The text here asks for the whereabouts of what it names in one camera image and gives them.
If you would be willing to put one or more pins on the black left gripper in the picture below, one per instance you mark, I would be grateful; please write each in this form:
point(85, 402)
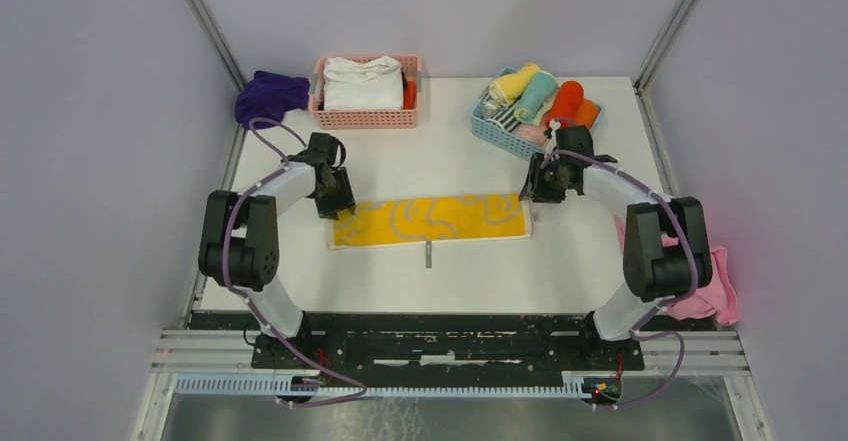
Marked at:
point(344, 200)

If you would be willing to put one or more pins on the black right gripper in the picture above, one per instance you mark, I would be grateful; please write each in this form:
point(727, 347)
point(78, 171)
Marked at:
point(534, 185)

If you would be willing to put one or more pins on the yellow towel with grey pattern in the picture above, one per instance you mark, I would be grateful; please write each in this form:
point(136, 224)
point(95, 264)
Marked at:
point(428, 221)

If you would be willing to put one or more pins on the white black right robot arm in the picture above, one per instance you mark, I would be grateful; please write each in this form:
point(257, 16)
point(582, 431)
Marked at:
point(666, 255)

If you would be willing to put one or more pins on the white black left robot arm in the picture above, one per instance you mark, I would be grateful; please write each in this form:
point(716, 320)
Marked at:
point(239, 246)

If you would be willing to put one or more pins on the pink rolled towel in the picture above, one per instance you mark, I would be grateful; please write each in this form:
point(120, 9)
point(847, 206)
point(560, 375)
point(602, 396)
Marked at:
point(533, 134)

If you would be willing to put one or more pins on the blue perforated plastic basket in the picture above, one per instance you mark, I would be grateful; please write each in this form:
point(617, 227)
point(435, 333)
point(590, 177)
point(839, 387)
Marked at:
point(508, 141)

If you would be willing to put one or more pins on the green white striped rolled towel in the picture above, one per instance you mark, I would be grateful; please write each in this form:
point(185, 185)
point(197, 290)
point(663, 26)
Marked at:
point(505, 119)

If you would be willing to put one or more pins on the orange and peach rolled towel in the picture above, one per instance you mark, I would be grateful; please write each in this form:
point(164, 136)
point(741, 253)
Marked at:
point(587, 114)

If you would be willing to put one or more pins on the pink perforated plastic basket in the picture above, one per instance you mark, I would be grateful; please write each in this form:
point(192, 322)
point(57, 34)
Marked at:
point(366, 119)

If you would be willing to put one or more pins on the red-orange rolled towel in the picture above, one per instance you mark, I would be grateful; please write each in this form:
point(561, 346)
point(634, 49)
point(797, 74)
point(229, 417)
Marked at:
point(566, 103)

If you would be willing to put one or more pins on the grey white rolled towel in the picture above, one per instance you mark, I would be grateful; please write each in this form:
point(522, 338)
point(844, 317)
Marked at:
point(489, 108)

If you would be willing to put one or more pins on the teal rolled towel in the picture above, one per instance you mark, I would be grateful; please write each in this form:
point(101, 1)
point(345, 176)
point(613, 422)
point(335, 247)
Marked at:
point(541, 86)

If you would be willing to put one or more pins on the yellow rolled towel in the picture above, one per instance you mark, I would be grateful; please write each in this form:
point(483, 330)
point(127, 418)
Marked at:
point(507, 88)

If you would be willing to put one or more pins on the folded white towel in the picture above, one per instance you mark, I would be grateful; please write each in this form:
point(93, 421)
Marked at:
point(371, 85)

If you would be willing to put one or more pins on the crumpled purple cloth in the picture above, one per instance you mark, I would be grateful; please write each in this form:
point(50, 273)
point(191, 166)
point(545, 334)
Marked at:
point(271, 96)

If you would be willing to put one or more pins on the orange towel in pink basket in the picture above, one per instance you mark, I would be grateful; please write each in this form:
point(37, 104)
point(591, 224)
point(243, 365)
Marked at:
point(410, 95)

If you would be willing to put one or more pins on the crumpled pink cloth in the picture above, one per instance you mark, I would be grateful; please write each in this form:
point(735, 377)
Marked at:
point(718, 300)

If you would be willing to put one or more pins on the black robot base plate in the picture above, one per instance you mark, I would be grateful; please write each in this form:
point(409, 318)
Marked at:
point(439, 350)

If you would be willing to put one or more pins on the white slotted cable duct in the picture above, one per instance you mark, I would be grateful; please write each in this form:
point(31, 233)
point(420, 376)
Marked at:
point(294, 386)

